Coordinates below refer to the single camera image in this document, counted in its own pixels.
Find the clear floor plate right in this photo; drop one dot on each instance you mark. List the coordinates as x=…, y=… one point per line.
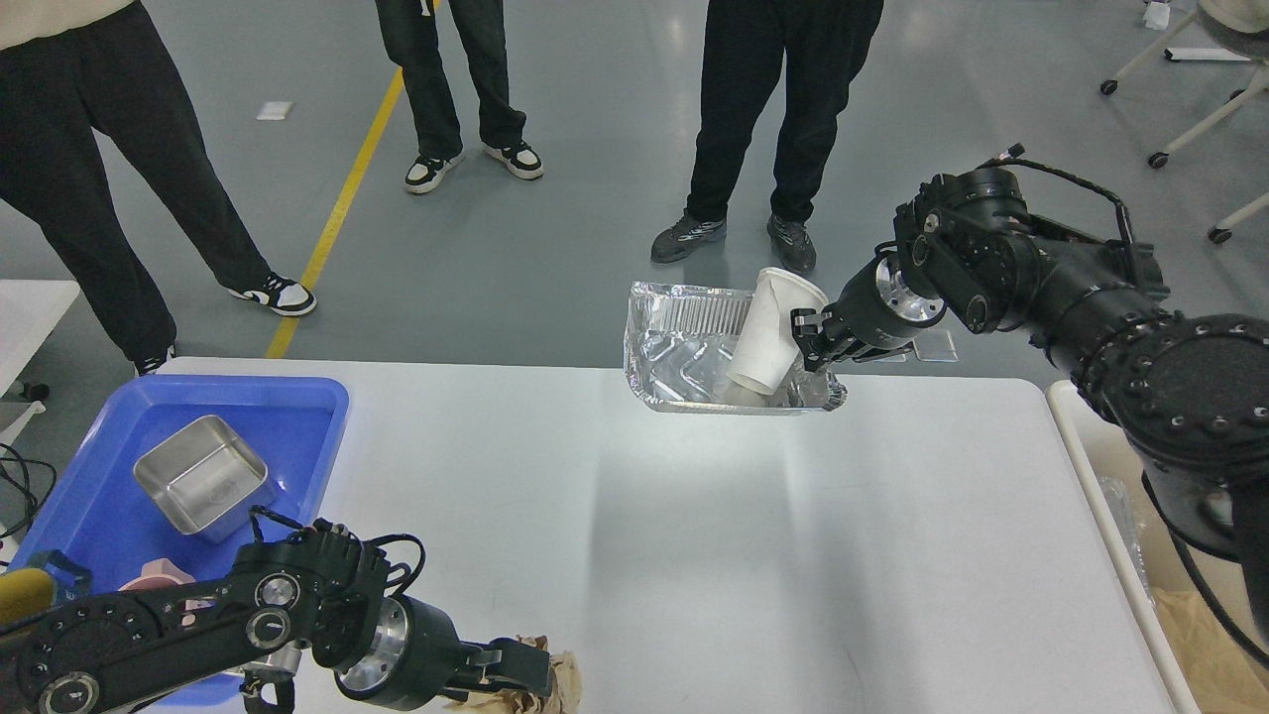
x=935, y=346

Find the pink ribbed mug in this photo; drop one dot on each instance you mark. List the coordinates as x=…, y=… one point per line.
x=158, y=574

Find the white rolling chair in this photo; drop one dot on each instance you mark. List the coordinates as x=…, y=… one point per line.
x=1209, y=64

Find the brown paper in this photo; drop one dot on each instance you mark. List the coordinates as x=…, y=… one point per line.
x=567, y=690

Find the white bin right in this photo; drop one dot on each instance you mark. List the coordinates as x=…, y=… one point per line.
x=1202, y=669

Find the teal yellow HOME mug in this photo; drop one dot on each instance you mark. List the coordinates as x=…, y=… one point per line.
x=50, y=579

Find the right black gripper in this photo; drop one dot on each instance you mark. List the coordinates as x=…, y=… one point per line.
x=877, y=315

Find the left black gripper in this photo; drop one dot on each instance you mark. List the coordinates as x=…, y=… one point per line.
x=415, y=651

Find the aluminium foil tray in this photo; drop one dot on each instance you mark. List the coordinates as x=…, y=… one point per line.
x=679, y=342

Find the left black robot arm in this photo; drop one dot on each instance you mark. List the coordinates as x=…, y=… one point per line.
x=321, y=589

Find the white side table left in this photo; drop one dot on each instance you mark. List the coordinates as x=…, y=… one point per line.
x=30, y=309

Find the white paper cup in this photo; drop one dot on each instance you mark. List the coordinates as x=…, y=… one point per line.
x=766, y=349

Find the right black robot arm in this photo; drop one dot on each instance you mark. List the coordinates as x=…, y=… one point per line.
x=1189, y=393

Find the stainless steel square tray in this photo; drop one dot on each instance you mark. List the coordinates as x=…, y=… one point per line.
x=205, y=478

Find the white paper on floor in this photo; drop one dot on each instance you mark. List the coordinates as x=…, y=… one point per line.
x=274, y=110

